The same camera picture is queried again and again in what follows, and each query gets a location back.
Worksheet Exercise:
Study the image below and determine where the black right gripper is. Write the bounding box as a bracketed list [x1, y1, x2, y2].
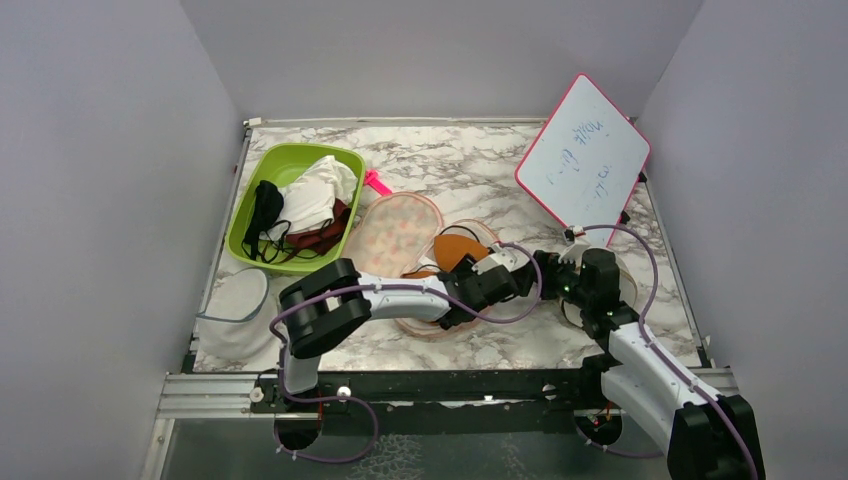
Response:
[510, 249, 593, 309]

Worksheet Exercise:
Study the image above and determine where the orange bra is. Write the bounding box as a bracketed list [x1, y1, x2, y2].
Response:
[401, 226, 490, 279]

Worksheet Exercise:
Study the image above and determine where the peach patterned mesh laundry bag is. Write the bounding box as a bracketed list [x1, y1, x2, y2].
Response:
[341, 193, 499, 334]

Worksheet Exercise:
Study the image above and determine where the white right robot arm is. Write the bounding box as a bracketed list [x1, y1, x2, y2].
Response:
[533, 248, 765, 479]

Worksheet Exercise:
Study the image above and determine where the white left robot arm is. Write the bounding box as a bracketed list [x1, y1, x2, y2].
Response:
[269, 258, 542, 411]

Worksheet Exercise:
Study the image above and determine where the dark red bra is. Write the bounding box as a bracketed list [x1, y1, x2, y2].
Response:
[285, 199, 351, 261]

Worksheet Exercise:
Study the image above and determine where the black bra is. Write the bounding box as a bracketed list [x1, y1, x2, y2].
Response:
[241, 180, 291, 264]

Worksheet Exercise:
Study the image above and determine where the white round mesh bag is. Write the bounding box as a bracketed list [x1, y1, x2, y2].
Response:
[196, 268, 278, 362]

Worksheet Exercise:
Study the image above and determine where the pink framed whiteboard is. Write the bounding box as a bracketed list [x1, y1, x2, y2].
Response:
[514, 73, 651, 227]

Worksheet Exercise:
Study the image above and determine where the pink plastic clip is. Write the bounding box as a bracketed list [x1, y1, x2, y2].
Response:
[363, 169, 393, 197]

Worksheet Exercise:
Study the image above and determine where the white cloth garment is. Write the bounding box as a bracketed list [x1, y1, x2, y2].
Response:
[277, 155, 358, 233]

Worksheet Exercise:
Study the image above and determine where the green plastic basket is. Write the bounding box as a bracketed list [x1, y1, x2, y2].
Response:
[225, 143, 366, 275]

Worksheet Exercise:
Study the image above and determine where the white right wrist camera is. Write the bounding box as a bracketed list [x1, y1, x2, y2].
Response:
[559, 226, 593, 265]

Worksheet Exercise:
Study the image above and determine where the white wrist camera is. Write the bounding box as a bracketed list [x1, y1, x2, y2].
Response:
[472, 244, 530, 274]
[559, 226, 593, 265]

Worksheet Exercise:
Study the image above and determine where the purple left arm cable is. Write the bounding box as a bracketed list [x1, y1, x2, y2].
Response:
[268, 241, 545, 405]

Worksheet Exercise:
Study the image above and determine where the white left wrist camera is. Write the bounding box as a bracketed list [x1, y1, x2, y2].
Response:
[472, 244, 530, 274]

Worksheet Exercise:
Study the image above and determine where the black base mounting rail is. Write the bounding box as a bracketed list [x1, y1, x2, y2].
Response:
[248, 369, 624, 442]

